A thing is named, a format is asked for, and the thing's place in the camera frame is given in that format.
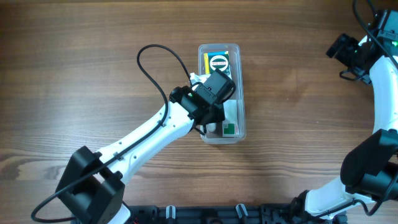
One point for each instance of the white spray bottle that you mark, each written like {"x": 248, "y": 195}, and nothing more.
{"x": 211, "y": 127}

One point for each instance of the blue yellow VapoDrops box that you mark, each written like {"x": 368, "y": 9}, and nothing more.
{"x": 206, "y": 63}

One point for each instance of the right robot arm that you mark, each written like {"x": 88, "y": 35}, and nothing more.
{"x": 367, "y": 177}

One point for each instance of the small dark green box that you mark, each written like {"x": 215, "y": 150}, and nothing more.
{"x": 219, "y": 62}

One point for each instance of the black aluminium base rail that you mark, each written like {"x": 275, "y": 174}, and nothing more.
{"x": 263, "y": 214}

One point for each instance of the white green medicine box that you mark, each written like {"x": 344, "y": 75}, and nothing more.
{"x": 230, "y": 128}

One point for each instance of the clear plastic container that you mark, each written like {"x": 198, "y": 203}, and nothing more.
{"x": 227, "y": 58}

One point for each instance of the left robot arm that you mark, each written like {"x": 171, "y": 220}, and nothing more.
{"x": 93, "y": 183}

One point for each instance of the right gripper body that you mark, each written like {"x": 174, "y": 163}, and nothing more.
{"x": 348, "y": 55}

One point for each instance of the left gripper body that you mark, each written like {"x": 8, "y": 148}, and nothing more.
{"x": 214, "y": 115}

